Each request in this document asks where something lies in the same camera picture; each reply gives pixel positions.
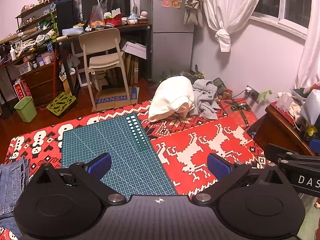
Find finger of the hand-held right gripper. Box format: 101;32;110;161
264;143;320;174
309;139;320;153

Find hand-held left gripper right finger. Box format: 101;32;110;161
192;152;292;205

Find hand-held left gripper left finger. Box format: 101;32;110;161
30;152;127;205

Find cream knit vest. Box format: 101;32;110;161
148;76;195;122

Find green cutting mat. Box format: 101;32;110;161
61;112;178;202

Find wooden nightstand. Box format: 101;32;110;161
265;102;320;155

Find red patterned blanket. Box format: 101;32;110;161
0;97;269;240

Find red gift box green ribbon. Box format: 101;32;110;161
217;97;259;130

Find flat cardboard box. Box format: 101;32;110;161
91;86;140;112

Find grey crumpled garment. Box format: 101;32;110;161
192;79;222;120

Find small green plant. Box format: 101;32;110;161
255;90;278;103

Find lime green perforated crate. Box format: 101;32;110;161
46;92;77;118

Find blue denim jeans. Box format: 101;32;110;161
0;156;30;239

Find green waste bin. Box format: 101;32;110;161
14;96;38;123

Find wooden drawer cabinet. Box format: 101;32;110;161
21;62;63;105

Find stacked cardboard sheets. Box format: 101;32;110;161
122;52;139;84

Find green tinsel garland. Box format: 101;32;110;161
160;65;205;80

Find red printed box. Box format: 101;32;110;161
13;79;33;100

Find grey refrigerator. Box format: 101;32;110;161
139;0;194;80

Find white flat box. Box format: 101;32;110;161
122;41;147;60

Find beige plastic chair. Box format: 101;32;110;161
78;28;130;98

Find blue pencil case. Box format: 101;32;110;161
62;27;84;36

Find translucent plastic bag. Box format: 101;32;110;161
89;0;108;28

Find window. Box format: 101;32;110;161
251;0;317;39

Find black computer case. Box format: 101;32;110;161
56;0;80;37

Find white knotted curtain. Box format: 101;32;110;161
202;0;267;52

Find cluttered wooden shelf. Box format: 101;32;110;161
15;0;60;40

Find black monitor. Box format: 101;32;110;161
81;0;130;22

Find beige hanging garment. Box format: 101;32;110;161
184;0;205;27

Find wall socket with charger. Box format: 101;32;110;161
244;85;260;103

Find black frame desk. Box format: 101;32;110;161
54;24;153;95

